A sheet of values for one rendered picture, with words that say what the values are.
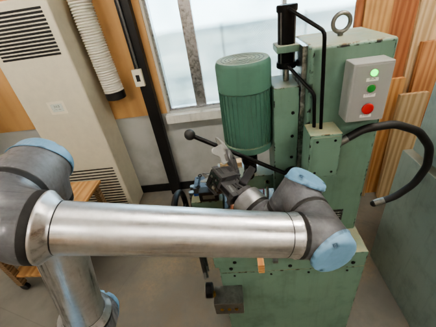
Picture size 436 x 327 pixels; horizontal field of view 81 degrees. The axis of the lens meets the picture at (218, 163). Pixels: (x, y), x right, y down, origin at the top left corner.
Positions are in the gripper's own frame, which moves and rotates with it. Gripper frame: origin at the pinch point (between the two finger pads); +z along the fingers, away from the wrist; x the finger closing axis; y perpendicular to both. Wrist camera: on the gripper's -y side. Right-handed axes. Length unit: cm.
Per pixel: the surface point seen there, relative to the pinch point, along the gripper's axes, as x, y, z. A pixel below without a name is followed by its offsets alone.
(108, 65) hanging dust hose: 25, -18, 143
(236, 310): 58, -11, -33
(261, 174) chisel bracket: 7.6, -23.5, -7.3
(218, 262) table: 32.2, -0.4, -21.5
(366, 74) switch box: -39.3, -19.4, -22.7
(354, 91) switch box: -34.6, -19.3, -22.7
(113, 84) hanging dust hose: 37, -21, 139
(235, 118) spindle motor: -13.5, -6.2, 0.9
